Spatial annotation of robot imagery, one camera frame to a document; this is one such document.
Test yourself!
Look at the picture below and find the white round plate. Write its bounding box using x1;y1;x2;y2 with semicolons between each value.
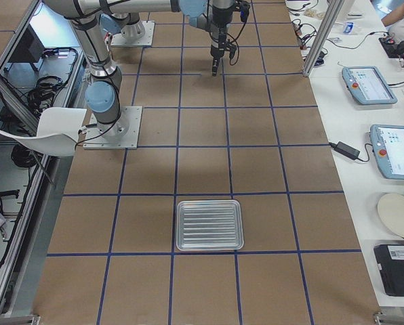
377;193;404;238

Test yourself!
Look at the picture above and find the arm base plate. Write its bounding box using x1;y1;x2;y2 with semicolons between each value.
111;20;155;47
82;106;142;150

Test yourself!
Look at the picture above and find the aluminium frame post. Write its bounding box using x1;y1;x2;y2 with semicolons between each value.
302;0;344;77

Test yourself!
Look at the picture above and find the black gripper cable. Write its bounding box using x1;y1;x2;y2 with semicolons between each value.
225;32;247;66

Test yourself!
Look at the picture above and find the black box with label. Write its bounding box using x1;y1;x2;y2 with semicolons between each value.
373;244;404;297

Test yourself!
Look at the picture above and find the white chair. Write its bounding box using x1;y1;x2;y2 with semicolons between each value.
0;107;87;156

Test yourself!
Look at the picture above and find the teach pendant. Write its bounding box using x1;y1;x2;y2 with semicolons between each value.
369;125;404;180
342;66;398;106

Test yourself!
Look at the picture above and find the near teach pendant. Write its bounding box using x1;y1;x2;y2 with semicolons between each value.
369;125;404;180

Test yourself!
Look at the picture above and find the silver ribbed metal tray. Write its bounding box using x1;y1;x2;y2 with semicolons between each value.
176;199;244;251

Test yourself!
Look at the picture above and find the far teach pendant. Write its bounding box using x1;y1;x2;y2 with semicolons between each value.
342;66;398;106

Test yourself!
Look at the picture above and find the black power adapter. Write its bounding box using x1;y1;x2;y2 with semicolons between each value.
329;142;373;163

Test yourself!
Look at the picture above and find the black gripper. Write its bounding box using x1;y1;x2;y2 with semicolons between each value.
210;45;225;77

